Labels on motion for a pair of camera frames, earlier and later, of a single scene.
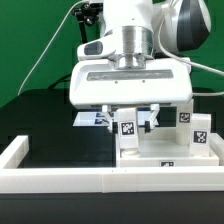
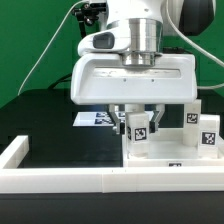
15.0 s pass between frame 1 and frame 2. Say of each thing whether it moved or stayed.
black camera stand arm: stayed
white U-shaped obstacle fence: stayed
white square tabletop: moved
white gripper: stayed
